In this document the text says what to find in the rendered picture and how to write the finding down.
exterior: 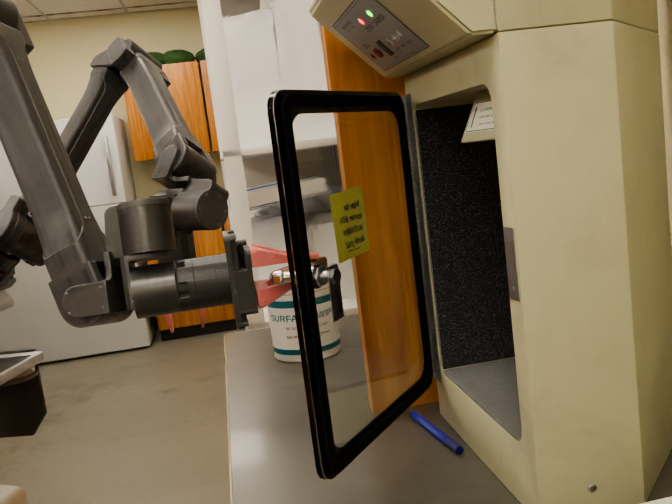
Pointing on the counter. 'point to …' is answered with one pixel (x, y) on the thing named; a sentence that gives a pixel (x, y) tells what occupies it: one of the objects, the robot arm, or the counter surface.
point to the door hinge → (421, 235)
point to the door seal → (311, 270)
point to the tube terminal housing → (574, 245)
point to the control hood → (470, 17)
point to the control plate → (346, 24)
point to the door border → (301, 261)
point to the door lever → (280, 276)
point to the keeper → (511, 263)
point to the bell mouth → (480, 119)
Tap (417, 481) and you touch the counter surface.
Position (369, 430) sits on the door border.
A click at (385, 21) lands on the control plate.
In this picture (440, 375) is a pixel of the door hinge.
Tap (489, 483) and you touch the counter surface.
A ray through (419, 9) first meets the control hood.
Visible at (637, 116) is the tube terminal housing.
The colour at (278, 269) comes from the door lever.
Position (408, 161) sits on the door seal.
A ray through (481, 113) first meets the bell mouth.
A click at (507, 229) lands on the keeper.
